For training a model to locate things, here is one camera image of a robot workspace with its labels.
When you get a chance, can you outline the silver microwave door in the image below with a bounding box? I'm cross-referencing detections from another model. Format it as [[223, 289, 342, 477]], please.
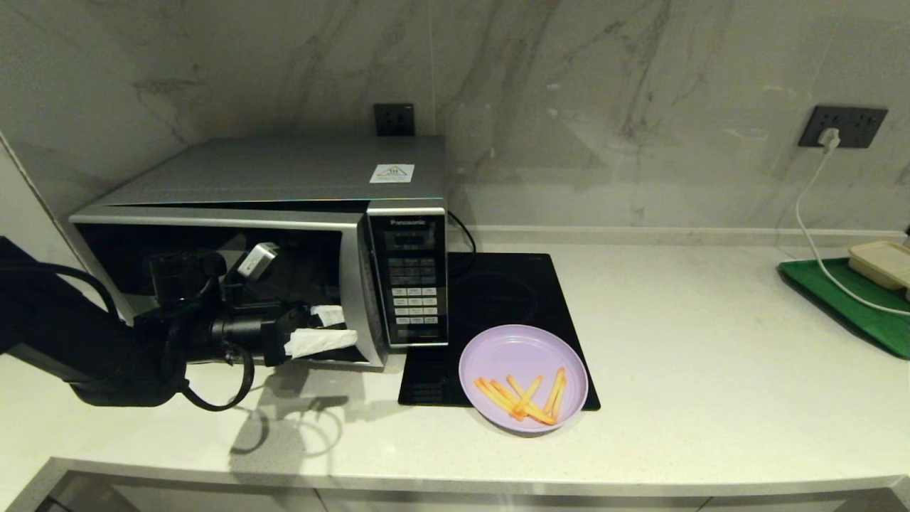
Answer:
[[69, 206, 389, 372]]

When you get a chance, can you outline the purple plastic plate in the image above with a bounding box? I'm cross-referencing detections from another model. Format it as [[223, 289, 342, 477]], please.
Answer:
[[459, 324, 589, 433]]

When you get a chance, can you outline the silver Panasonic microwave oven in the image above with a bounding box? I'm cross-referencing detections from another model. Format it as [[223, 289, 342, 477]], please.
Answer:
[[69, 135, 449, 372]]

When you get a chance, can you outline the black induction cooktop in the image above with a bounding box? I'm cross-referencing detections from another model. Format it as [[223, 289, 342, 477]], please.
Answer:
[[397, 252, 601, 412]]

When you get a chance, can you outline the grey cabinet front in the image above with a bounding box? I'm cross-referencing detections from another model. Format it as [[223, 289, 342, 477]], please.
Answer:
[[36, 473, 904, 512]]

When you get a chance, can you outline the green plastic tray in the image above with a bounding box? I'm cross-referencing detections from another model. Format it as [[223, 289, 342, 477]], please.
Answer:
[[776, 257, 910, 360]]

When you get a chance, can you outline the beige lidded container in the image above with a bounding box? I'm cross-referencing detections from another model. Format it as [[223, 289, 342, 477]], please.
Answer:
[[847, 240, 910, 303]]

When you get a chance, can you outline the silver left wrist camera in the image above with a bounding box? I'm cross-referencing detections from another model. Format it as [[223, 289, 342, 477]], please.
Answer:
[[237, 242, 281, 279]]

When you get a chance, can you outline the black power cable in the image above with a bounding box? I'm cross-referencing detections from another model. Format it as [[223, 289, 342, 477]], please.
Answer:
[[446, 212, 476, 274]]

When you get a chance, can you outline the small black wall socket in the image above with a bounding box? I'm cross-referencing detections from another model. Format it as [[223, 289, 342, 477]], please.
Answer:
[[374, 103, 416, 137]]

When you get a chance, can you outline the white power cable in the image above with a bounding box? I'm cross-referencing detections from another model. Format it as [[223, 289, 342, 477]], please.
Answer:
[[794, 146, 910, 317]]

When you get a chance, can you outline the wide black wall socket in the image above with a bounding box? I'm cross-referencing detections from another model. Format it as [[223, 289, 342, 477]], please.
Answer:
[[798, 105, 888, 149]]

